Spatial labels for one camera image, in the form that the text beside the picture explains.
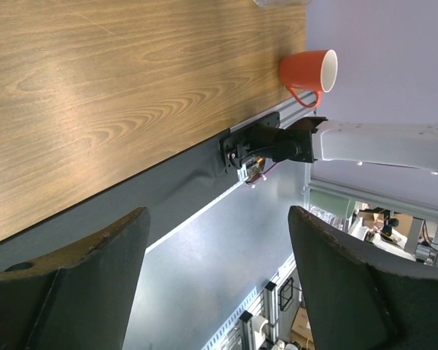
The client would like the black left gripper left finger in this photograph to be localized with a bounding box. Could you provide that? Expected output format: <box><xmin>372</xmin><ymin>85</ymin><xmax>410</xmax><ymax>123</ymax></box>
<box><xmin>0</xmin><ymin>208</ymin><xmax>150</xmax><ymax>349</ymax></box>

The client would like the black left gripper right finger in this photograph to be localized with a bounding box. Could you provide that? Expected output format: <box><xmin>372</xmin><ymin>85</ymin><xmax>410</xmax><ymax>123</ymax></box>
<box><xmin>288</xmin><ymin>206</ymin><xmax>438</xmax><ymax>349</ymax></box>

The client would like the orange mug white inside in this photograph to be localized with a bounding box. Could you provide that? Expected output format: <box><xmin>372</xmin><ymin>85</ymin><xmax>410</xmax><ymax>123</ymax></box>
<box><xmin>278</xmin><ymin>50</ymin><xmax>339</xmax><ymax>109</ymax></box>

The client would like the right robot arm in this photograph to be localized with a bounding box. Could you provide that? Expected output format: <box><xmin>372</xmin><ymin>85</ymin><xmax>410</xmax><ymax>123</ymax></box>
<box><xmin>237</xmin><ymin>117</ymin><xmax>438</xmax><ymax>173</ymax></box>

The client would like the clear faceted glass cup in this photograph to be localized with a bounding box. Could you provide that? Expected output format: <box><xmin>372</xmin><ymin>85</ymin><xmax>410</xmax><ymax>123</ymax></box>
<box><xmin>253</xmin><ymin>0</ymin><xmax>312</xmax><ymax>8</ymax></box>

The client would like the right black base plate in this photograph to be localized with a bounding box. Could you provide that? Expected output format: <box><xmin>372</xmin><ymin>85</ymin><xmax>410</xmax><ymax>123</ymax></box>
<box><xmin>219</xmin><ymin>112</ymin><xmax>280</xmax><ymax>173</ymax></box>

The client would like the aluminium front rail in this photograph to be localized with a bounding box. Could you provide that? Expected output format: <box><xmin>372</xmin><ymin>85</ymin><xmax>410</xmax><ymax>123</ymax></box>
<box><xmin>230</xmin><ymin>98</ymin><xmax>312</xmax><ymax>132</ymax></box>

